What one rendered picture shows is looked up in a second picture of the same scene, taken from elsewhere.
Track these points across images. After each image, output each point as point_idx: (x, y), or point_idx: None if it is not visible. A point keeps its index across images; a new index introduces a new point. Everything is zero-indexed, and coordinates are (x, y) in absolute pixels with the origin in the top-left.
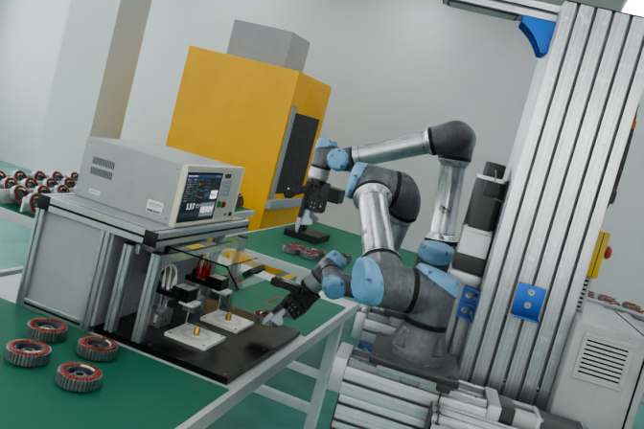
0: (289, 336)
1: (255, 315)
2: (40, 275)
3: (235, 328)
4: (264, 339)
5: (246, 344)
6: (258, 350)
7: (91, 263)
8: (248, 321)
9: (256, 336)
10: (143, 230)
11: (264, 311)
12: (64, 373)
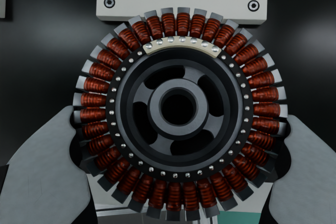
0: (276, 178)
1: (108, 37)
2: None
3: (106, 0)
4: (144, 115)
5: (38, 87)
6: (14, 142)
7: None
8: None
9: (145, 82)
10: None
11: (213, 57)
12: None
